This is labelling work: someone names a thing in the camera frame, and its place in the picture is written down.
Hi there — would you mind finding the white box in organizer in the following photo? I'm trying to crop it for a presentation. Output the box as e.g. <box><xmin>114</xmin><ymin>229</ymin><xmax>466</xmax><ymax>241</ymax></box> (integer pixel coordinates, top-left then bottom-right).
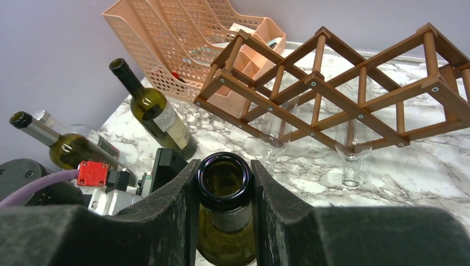
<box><xmin>229</xmin><ymin>23</ymin><xmax>256</xmax><ymax>34</ymax></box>

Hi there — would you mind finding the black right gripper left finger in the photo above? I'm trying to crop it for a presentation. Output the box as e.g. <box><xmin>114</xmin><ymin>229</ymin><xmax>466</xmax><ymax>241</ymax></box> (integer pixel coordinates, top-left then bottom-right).
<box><xmin>1</xmin><ymin>160</ymin><xmax>200</xmax><ymax>265</ymax></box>

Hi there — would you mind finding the green wine bottle silver neck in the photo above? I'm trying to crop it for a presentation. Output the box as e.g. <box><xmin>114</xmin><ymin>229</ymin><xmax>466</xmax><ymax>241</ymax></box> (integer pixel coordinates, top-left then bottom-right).
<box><xmin>9</xmin><ymin>111</ymin><xmax>139</xmax><ymax>185</ymax></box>

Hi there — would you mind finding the clear glass bottle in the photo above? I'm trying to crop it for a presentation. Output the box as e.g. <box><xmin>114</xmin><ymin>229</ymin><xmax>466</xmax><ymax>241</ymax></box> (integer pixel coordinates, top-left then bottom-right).
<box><xmin>335</xmin><ymin>114</ymin><xmax>372</xmax><ymax>187</ymax></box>
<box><xmin>258</xmin><ymin>112</ymin><xmax>293</xmax><ymax>176</ymax></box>

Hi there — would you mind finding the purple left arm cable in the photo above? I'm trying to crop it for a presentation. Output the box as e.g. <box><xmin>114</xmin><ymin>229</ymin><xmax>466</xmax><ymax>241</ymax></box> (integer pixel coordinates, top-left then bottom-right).
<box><xmin>0</xmin><ymin>168</ymin><xmax>80</xmax><ymax>208</ymax></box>

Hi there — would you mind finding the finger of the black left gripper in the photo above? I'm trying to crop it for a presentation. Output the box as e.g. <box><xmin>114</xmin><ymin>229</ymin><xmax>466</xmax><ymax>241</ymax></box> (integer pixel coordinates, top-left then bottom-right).
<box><xmin>151</xmin><ymin>148</ymin><xmax>188</xmax><ymax>191</ymax></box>

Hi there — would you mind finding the green wine bottle white label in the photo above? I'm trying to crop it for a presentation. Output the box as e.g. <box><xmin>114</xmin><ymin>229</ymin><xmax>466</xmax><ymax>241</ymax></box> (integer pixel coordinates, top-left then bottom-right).
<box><xmin>109</xmin><ymin>58</ymin><xmax>197</xmax><ymax>160</ymax></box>

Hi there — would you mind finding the peach plastic file organizer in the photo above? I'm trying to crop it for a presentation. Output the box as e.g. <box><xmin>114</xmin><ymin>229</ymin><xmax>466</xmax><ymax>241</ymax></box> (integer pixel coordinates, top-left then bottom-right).
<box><xmin>103</xmin><ymin>1</ymin><xmax>286</xmax><ymax>103</ymax></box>

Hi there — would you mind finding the brown wooden wine rack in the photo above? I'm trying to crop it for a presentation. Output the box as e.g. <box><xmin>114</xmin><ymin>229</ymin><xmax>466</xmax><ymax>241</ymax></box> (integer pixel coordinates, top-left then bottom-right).
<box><xmin>194</xmin><ymin>23</ymin><xmax>469</xmax><ymax>149</ymax></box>

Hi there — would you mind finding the dark green wine bottle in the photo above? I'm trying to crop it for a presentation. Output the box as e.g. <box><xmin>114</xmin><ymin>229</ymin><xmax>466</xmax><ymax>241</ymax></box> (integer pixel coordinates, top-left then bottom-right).
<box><xmin>195</xmin><ymin>152</ymin><xmax>256</xmax><ymax>265</ymax></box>

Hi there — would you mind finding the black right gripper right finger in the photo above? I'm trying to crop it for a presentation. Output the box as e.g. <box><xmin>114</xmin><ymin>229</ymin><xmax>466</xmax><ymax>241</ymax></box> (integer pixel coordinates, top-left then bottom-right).
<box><xmin>251</xmin><ymin>160</ymin><xmax>469</xmax><ymax>265</ymax></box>

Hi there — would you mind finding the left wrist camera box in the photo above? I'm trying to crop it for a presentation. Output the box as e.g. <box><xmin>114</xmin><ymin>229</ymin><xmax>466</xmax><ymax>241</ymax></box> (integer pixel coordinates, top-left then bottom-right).
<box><xmin>76</xmin><ymin>161</ymin><xmax>154</xmax><ymax>216</ymax></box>

